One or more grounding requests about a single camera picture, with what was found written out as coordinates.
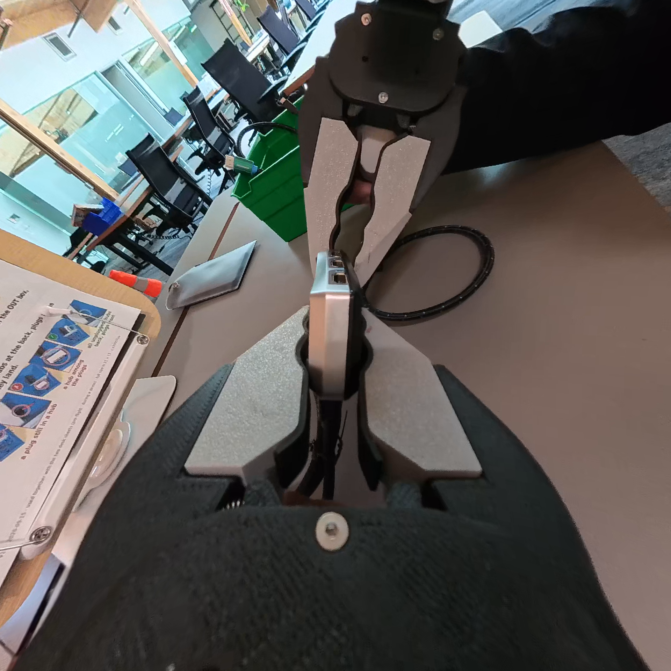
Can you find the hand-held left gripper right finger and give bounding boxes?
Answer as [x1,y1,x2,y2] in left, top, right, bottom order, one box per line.
[358,306,483,492]

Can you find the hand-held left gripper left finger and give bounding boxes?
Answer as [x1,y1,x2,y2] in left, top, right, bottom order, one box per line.
[183,305,311,491]

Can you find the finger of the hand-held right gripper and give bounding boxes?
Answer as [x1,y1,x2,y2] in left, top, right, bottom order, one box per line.
[354,134,433,279]
[303,116,363,259]

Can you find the green plastic bin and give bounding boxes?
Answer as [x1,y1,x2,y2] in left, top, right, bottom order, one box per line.
[231,100,360,243]

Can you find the black braided cable green plugs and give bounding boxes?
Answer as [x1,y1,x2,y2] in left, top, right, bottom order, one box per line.
[362,224,496,322]
[224,120,304,178]

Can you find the grey usb hub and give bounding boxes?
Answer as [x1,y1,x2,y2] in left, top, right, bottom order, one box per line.
[306,251,363,402]

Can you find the person's right forearm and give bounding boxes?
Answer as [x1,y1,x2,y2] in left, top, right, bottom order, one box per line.
[443,0,671,176]

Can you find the white sign stand base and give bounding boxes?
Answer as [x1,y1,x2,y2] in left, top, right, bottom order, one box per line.
[0,375,178,656]

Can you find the orange traffic cone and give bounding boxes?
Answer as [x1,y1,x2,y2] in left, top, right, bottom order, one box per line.
[107,269,164,300]

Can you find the instruction sheet on stand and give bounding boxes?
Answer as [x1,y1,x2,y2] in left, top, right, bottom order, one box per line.
[0,228,163,609]

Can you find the small blue parts bin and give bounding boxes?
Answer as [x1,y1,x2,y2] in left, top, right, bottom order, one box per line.
[83,198,124,238]

